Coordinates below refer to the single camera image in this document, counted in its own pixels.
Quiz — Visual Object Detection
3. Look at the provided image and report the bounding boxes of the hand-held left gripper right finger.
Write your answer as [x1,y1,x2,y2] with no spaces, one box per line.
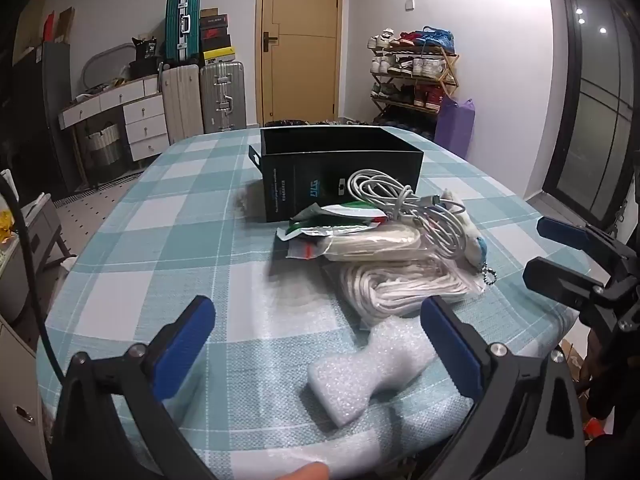
[421,295,586,480]

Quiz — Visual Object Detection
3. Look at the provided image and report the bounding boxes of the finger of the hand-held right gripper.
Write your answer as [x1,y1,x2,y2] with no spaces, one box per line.
[536,216,630,268]
[522,256,608,311]

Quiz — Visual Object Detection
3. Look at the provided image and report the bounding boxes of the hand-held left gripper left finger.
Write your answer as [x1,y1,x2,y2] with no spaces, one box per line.
[52,295,217,480]

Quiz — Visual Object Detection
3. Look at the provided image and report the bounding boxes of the blue white keychain toy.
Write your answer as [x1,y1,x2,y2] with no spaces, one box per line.
[462,220,499,287]

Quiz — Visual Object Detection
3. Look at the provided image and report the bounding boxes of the bagged white rope bundle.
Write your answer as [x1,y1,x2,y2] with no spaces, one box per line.
[332,260,488,331]

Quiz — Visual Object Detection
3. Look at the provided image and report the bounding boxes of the white foam piece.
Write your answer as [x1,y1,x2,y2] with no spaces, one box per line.
[306,319,441,430]

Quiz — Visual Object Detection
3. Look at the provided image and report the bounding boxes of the bagged cream rope bundle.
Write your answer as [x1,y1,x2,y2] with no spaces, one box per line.
[322,225,441,263]

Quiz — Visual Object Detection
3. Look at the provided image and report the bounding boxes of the red white packet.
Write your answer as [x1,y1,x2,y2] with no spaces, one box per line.
[286,237,328,262]

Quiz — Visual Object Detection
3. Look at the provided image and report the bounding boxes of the white cable bundle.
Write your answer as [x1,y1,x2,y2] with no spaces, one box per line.
[346,169,468,271]

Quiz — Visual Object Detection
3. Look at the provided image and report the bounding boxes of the black cardboard box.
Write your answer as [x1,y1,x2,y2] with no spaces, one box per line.
[248,127,425,223]

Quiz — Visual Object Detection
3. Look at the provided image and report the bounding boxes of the person's left hand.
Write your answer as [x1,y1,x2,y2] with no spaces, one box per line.
[277,461,331,480]

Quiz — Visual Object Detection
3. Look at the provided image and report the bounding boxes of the black framed glass door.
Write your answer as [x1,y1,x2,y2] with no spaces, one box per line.
[542,0,640,231]

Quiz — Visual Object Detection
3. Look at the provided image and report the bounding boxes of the purple bag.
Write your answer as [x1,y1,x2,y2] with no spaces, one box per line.
[434,97,475,158]

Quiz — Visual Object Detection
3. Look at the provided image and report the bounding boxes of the white cabinet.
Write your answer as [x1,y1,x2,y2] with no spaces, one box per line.
[0,310,51,480]

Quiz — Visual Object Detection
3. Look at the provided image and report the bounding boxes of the grey floor mat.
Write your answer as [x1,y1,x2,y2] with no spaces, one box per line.
[75,172,146,196]

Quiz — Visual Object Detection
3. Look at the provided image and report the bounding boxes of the grey stool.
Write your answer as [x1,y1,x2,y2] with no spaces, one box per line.
[22,192,76,271]

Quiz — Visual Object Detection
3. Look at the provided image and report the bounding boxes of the wooden shoe rack with shoes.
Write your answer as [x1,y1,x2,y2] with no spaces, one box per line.
[367,26,457,111]

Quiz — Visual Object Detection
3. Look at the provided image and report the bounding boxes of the striped laundry basket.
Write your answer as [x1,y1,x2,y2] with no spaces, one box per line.
[82,122,126,165]

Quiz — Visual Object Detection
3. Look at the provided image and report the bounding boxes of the white dresser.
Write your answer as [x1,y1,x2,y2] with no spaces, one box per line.
[58,74,168,162]

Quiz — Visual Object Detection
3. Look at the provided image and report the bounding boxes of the beige suitcase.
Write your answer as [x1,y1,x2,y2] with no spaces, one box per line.
[159,62,205,145]

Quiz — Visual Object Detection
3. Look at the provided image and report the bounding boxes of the silver suitcase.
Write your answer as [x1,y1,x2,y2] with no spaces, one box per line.
[200,61,247,133]

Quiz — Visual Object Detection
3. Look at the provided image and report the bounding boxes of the dark cabinet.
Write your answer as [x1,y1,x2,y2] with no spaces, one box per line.
[12,42,83,196]

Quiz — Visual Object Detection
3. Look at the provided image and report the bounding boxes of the black bag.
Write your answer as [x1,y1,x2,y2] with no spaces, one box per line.
[129,35,163,80]

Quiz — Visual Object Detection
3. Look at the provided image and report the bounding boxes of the oval mirror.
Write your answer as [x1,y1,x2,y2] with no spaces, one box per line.
[81,42,136,92]

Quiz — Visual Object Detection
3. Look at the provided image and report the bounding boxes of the black yellow shoe box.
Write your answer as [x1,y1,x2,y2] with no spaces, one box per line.
[201,45,237,66]

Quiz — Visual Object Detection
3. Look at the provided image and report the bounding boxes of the yellow wooden door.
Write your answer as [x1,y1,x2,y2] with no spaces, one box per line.
[256,0,345,128]

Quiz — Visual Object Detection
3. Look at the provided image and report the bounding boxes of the teal suitcase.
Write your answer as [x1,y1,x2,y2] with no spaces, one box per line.
[165,0,202,66]

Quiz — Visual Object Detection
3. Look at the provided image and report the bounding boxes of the black cable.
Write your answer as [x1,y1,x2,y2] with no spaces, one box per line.
[0,170,66,386]

